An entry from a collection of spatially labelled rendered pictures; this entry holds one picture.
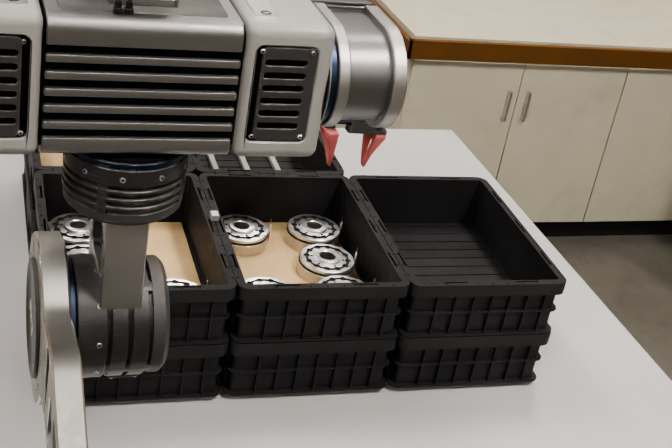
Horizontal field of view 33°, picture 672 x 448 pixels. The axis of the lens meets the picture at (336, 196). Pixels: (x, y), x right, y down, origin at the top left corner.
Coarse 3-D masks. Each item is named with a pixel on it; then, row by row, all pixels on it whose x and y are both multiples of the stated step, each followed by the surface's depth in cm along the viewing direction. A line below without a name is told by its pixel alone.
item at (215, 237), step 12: (36, 180) 200; (192, 180) 210; (36, 192) 197; (36, 204) 195; (204, 204) 203; (204, 216) 199; (48, 228) 187; (216, 228) 196; (216, 240) 192; (216, 252) 189; (228, 264) 186; (228, 276) 183; (168, 288) 177; (180, 288) 177; (192, 288) 178; (204, 288) 178; (216, 288) 179; (228, 288) 180; (180, 300) 178; (192, 300) 179; (204, 300) 179; (216, 300) 180; (228, 300) 180
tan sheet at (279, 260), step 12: (276, 228) 219; (276, 240) 215; (264, 252) 211; (276, 252) 211; (288, 252) 212; (240, 264) 206; (252, 264) 206; (264, 264) 207; (276, 264) 208; (288, 264) 208; (252, 276) 203; (264, 276) 203; (276, 276) 204; (288, 276) 205; (300, 276) 205
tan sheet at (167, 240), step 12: (156, 228) 212; (168, 228) 213; (180, 228) 213; (156, 240) 208; (168, 240) 209; (180, 240) 210; (156, 252) 205; (168, 252) 205; (180, 252) 206; (168, 264) 202; (180, 264) 202; (192, 264) 203; (168, 276) 198; (180, 276) 199; (192, 276) 199
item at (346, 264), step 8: (304, 248) 208; (312, 248) 209; (320, 248) 209; (328, 248) 210; (336, 248) 210; (304, 256) 206; (312, 256) 206; (344, 256) 208; (304, 264) 204; (312, 264) 204; (320, 264) 204; (336, 264) 205; (344, 264) 206; (352, 264) 206; (320, 272) 202; (328, 272) 202; (336, 272) 202; (344, 272) 203
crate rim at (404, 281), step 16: (208, 176) 213; (224, 176) 214; (240, 176) 215; (256, 176) 216; (272, 176) 217; (288, 176) 218; (304, 176) 219; (320, 176) 220; (336, 176) 221; (352, 192) 218; (368, 224) 206; (224, 240) 193; (384, 240) 202; (240, 272) 184; (400, 272) 193; (240, 288) 181; (256, 288) 181; (272, 288) 182; (288, 288) 183; (304, 288) 183; (320, 288) 184; (336, 288) 185; (352, 288) 186; (368, 288) 187; (384, 288) 188; (400, 288) 189
